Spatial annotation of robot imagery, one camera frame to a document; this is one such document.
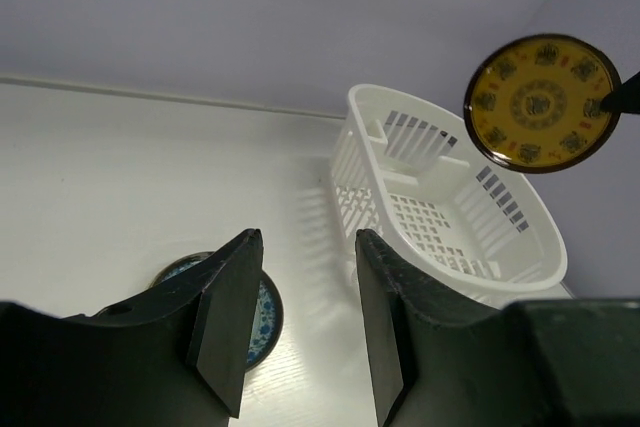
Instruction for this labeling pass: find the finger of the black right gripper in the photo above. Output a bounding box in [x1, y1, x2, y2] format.
[600, 72, 640, 115]

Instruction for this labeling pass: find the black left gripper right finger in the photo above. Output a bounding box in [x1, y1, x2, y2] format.
[355, 229, 639, 426]

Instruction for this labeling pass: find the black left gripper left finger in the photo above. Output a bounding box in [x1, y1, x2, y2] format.
[1, 229, 263, 426]

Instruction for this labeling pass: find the yellow brown patterned plate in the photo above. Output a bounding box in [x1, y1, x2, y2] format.
[464, 33, 621, 174]

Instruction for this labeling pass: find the white plastic dish rack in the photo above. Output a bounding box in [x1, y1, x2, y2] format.
[329, 84, 568, 308]

